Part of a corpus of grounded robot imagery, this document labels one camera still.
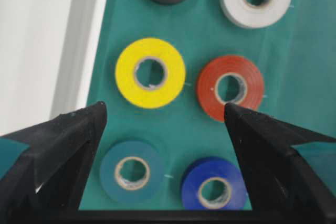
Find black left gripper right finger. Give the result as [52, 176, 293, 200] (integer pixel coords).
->
[224, 103, 335, 223]

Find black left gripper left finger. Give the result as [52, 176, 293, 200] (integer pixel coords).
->
[1, 101, 107, 223]

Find yellow tape roll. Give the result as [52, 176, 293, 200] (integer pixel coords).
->
[115, 38, 186, 109]

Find blue tape roll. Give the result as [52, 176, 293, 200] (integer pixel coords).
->
[181, 157, 248, 210]

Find teal green tape roll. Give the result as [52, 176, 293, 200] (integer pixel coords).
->
[99, 140, 165, 206]

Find red tape roll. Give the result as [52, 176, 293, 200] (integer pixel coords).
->
[196, 55, 264, 123]

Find white plastic tray case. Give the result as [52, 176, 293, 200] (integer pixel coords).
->
[1, 0, 106, 135]

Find green table cloth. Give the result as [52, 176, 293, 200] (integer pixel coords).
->
[80, 0, 335, 210]

